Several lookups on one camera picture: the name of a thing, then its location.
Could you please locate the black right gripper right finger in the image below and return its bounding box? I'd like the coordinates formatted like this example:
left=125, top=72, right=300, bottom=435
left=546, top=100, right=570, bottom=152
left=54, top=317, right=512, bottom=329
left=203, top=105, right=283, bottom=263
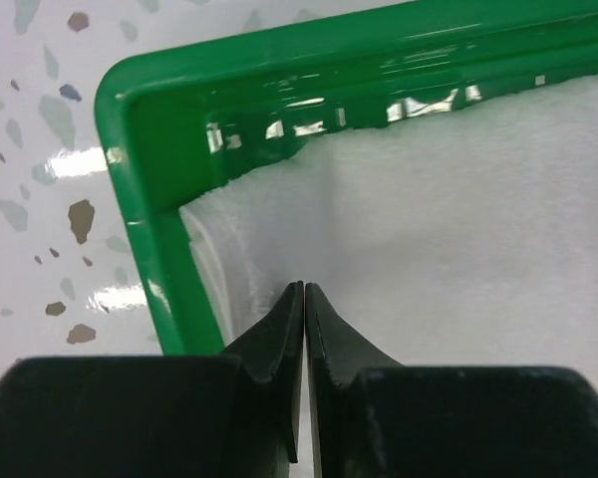
left=304, top=283, right=598, bottom=477

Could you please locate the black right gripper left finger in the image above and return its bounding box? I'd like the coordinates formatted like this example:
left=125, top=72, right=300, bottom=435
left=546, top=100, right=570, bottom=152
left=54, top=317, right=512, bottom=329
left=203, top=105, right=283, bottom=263
left=0, top=282, right=304, bottom=477

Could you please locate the white towel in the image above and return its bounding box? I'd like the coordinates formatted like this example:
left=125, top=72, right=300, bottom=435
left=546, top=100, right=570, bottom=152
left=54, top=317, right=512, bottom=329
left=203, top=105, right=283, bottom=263
left=179, top=76, right=598, bottom=369

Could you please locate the green plastic tray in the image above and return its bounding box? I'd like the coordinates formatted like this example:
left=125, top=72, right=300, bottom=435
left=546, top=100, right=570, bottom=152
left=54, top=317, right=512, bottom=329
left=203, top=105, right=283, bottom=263
left=95, top=1, right=598, bottom=355

